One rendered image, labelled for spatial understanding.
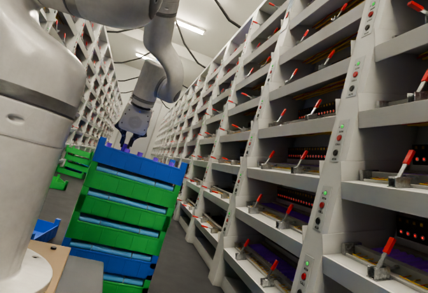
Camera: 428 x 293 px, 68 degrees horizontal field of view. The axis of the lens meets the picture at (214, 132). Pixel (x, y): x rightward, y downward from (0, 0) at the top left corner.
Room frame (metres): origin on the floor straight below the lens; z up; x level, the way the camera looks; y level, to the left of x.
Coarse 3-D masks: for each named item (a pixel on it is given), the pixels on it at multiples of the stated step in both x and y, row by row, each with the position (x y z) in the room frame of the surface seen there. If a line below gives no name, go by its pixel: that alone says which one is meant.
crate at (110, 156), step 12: (96, 156) 1.01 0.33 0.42; (108, 156) 1.02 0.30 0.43; (120, 156) 1.03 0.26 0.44; (132, 156) 1.04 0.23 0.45; (120, 168) 1.03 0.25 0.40; (132, 168) 1.05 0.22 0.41; (144, 168) 1.06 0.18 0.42; (156, 168) 1.07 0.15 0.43; (168, 168) 1.08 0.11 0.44; (180, 168) 1.10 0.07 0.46; (168, 180) 1.09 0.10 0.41; (180, 180) 1.10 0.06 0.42
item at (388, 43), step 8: (424, 24) 0.67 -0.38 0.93; (376, 32) 0.81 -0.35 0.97; (384, 32) 0.82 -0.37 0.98; (392, 32) 0.82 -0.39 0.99; (400, 32) 0.83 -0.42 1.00; (408, 32) 0.71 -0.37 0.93; (416, 32) 0.69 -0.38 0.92; (424, 32) 0.67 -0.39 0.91; (376, 40) 0.81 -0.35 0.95; (384, 40) 0.82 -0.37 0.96; (392, 40) 0.75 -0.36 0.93; (400, 40) 0.73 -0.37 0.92; (408, 40) 0.71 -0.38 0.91; (416, 40) 0.69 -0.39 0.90; (424, 40) 0.67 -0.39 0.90; (376, 48) 0.81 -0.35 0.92; (384, 48) 0.78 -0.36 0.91; (392, 48) 0.76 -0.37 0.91; (400, 48) 0.73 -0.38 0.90; (408, 48) 0.71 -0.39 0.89; (416, 48) 0.80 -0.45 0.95; (424, 48) 0.80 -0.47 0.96; (376, 56) 0.81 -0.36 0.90; (384, 56) 0.79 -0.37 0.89; (392, 56) 0.76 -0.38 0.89; (424, 56) 0.79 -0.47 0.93
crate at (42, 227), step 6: (36, 222) 1.48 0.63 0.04; (42, 222) 1.48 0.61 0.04; (48, 222) 1.49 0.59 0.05; (54, 222) 1.47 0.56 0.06; (36, 228) 1.48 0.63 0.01; (42, 228) 1.48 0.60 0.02; (48, 228) 1.49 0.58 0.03; (54, 228) 1.43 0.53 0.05; (36, 234) 1.44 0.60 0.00; (42, 234) 1.30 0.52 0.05; (48, 234) 1.38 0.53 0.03; (54, 234) 1.47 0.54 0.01; (36, 240) 1.25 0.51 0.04; (42, 240) 1.33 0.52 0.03; (48, 240) 1.42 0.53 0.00
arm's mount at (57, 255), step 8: (32, 240) 0.51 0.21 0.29; (32, 248) 0.48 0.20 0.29; (40, 248) 0.48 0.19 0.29; (48, 248) 0.49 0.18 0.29; (56, 248) 0.50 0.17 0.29; (64, 248) 0.51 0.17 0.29; (48, 256) 0.47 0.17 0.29; (56, 256) 0.47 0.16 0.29; (64, 256) 0.48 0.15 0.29; (56, 264) 0.45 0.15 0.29; (64, 264) 0.45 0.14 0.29; (56, 272) 0.42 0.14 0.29; (56, 280) 0.40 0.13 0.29; (48, 288) 0.38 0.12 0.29; (56, 288) 0.40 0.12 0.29
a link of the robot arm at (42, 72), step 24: (0, 0) 0.30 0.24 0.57; (24, 0) 0.34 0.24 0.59; (48, 0) 0.34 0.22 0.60; (0, 24) 0.29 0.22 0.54; (24, 24) 0.31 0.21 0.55; (0, 48) 0.29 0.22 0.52; (24, 48) 0.30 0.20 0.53; (48, 48) 0.31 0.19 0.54; (0, 72) 0.30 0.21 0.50; (24, 72) 0.30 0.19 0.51; (48, 72) 0.31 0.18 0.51; (72, 72) 0.33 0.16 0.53; (24, 96) 0.30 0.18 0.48; (48, 96) 0.32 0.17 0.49; (72, 96) 0.34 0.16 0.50
